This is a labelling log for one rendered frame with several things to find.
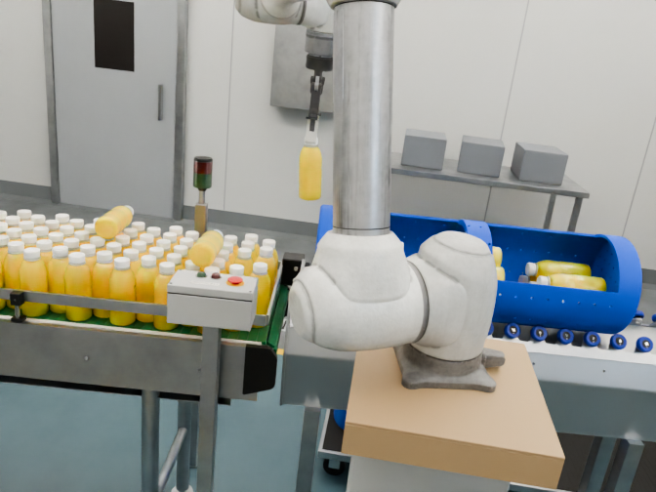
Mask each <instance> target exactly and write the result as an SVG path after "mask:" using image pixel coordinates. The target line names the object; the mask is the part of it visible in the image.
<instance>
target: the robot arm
mask: <svg viewBox="0 0 656 492"><path fill-rule="evenodd" d="M400 1H401V0H234V6H235V9H236V10H237V11H238V13H239V14H240V15H241V16H242V17H244V18H246V19H248V20H250V21H256V22H261V23H268V24H278V25H289V24H293V25H300V26H304V27H306V28H307V32H306V44H305V51H306V52H308V53H309V54H307V60H306V68H307V69H310V70H314V75H313V76H311V77H310V93H311V97H310V106H309V115H308V117H306V119H307V133H306V143H307V144H316V138H317V129H318V120H319V116H321V113H319V105H320V96H321V95H322V92H323V85H324V83H325V77H323V76H322V75H323V71H326V72H330V71H332V70H333V104H334V131H333V229H332V230H329V231H327V232H326V233H325V235H324V236H323V237H322V238H321V239H320V241H319V242H318V244H317V249H316V253H315V255H314V258H313V261H312V264H311V266H306V267H304V268H303V269H302V270H301V271H300V272H299V274H298V275H297V276H296V278H295V279H294V282H293V285H292V287H291V289H290V292H289V311H290V316H291V320H292V323H293V326H294V328H295V330H296V332H297V334H298V335H299V336H300V337H301V338H303V339H305V340H307V341H309V342H311V343H313V344H316V345H318V346H320V347H322V348H325V349H331V350H338V351H365V350H374V349H388V348H393V349H394V352H395V355H396V358H397V362H398V365H399V368H400V371H401V374H402V381H401V384H402V385H403V386H404V387H405V388H407V389H409V390H417V389H448V390H479V391H483V392H494V391H495V389H496V386H497V384H496V382H495V381H494V380H493V378H492V377H490V375H489V374H488V373H487V371H486V369H485V368H489V367H496V366H503V365H504V364H505V360H506V359H505V355H504V353H503V352H502V351H499V350H495V349H491V348H484V343H485V340H486V338H487V335H488V332H489V328H490V324H491V320H492V316H493V312H494V307H495V302H496V296H497V283H498V280H497V269H496V264H495V260H494V257H493V255H492V254H491V252H490V250H489V248H488V246H487V244H486V243H485V242H484V241H482V240H481V239H479V238H477V237H475V236H472V235H469V234H466V233H462V232H458V231H443V232H441V233H439V234H436V235H433V236H432V237H430V238H429V239H427V240H426V241H425V242H424V243H423V244H421V246H420V249H419V252H418V253H416V254H413V255H411V256H409V257H407V258H406V257H405V254H404V250H403V244H402V243H401V241H400V240H399V239H398V237H397V236H396V235H395V234H394V233H393V232H392V231H390V180H391V135H392V89H393V44H394V9H396V8H397V6H398V4H399V3H400ZM332 56H333V57H332Z"/></svg>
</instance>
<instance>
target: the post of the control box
mask: <svg viewBox="0 0 656 492"><path fill-rule="evenodd" d="M221 336H222V328H212V327H203V331H202V356H201V381H200V406H199V431H198V456H197V480H196V492H213V490H214V470H215V452H216V432H217V413H218V394H219V375H220V356H221Z"/></svg>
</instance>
